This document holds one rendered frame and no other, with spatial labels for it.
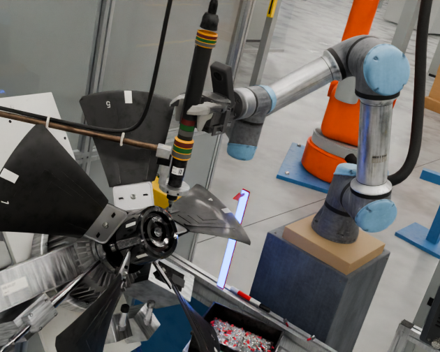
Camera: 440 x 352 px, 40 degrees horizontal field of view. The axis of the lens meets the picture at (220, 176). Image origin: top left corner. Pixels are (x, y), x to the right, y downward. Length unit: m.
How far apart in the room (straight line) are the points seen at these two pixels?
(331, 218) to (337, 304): 0.26
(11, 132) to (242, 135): 0.56
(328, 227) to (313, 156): 3.34
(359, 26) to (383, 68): 3.65
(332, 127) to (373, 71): 3.56
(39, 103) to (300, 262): 0.90
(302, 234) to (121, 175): 0.71
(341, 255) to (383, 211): 0.20
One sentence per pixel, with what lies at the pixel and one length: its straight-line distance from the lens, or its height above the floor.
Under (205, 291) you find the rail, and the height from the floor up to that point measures 0.82.
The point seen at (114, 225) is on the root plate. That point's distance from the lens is 1.34.
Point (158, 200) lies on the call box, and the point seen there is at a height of 1.04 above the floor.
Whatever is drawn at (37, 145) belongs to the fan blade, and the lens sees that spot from 1.22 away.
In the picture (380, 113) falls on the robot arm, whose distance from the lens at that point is 1.65.
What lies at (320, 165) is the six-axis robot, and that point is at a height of 0.16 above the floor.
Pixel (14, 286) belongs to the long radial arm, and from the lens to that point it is 1.30.
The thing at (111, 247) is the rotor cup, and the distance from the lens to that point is 1.38.
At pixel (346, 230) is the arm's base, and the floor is 1.08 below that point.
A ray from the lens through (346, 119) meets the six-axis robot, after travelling 5.10.
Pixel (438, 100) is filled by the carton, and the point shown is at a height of 0.14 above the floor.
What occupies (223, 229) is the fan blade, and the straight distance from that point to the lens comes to 1.55.
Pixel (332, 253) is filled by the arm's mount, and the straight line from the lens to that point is 1.86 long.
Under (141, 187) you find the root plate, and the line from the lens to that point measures 1.40.
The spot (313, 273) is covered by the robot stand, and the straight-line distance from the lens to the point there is 1.89.
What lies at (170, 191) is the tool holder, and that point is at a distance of 1.37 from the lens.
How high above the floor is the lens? 1.87
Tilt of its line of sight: 23 degrees down
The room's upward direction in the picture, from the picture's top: 14 degrees clockwise
